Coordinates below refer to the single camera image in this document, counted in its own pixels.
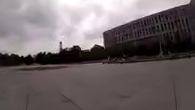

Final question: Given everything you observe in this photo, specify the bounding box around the grey concrete pavement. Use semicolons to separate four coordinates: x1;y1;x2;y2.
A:
0;50;195;110

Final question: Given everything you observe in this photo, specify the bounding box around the tall pale chimney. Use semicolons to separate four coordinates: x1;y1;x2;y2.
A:
58;41;64;53

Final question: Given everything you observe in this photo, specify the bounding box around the raised kerb strip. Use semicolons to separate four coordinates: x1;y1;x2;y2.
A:
101;51;195;66

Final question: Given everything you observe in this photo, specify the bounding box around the pale pole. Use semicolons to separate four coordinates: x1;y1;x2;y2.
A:
157;32;164;58

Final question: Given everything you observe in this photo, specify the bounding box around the large grey banded building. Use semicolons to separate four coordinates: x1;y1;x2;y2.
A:
99;0;195;59

